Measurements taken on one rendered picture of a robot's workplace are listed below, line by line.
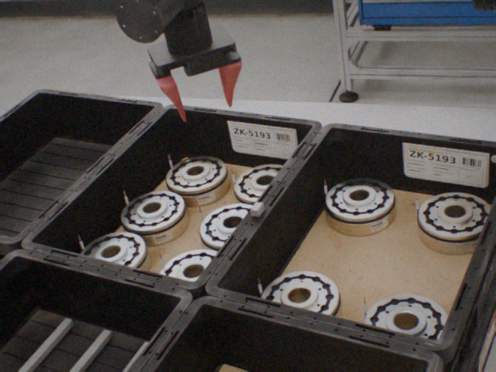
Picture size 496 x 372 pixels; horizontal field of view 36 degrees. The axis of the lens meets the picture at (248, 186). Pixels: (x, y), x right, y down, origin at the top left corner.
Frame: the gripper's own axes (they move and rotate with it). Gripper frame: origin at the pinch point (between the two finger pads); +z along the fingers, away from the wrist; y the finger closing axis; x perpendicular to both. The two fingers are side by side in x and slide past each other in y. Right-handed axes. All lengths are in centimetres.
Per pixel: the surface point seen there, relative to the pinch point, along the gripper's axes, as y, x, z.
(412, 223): 24.3, -8.8, 23.8
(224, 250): -4.0, -12.7, 13.7
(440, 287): 21.1, -22.4, 23.6
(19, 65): -46, 297, 109
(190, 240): -6.7, 3.8, 23.3
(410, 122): 46, 35, 38
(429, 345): 11.2, -38.5, 13.2
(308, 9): 102, 260, 109
